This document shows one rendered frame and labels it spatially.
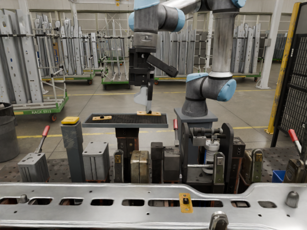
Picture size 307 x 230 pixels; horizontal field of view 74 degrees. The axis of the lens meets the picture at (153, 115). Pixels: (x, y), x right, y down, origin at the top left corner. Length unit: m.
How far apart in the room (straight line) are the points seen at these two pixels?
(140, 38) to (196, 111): 0.61
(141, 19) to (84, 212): 0.61
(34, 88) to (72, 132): 3.78
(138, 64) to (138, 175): 0.41
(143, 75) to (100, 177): 0.42
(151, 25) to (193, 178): 0.60
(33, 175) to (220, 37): 0.97
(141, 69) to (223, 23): 0.50
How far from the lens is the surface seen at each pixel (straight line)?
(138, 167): 0.78
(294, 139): 1.00
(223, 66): 1.04
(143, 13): 0.66
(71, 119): 1.00
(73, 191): 0.81
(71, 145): 1.02
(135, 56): 0.67
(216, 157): 0.81
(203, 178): 0.90
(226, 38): 1.03
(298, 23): 3.74
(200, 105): 1.15
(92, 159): 0.80
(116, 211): 0.71
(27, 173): 0.94
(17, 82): 4.81
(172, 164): 0.82
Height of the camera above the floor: 1.50
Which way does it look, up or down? 20 degrees down
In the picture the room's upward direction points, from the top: straight up
